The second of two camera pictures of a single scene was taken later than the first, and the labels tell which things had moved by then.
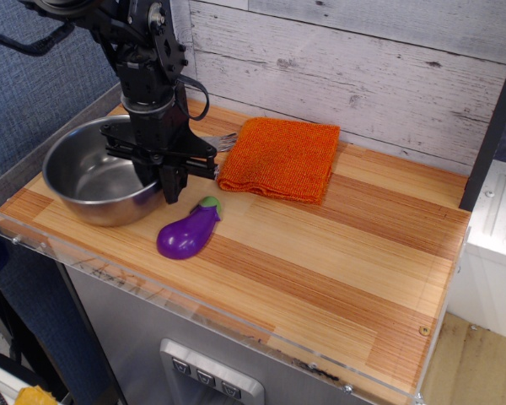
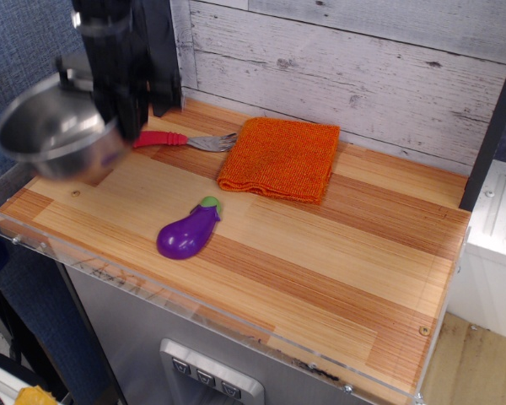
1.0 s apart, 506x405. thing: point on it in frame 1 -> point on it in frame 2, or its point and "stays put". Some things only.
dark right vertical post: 493,140 stays put
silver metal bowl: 94,186 -> 62,132
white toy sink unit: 487,287 stays put
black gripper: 157,135 -> 118,62
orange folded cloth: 282,158 stays put
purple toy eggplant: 188,235 stays put
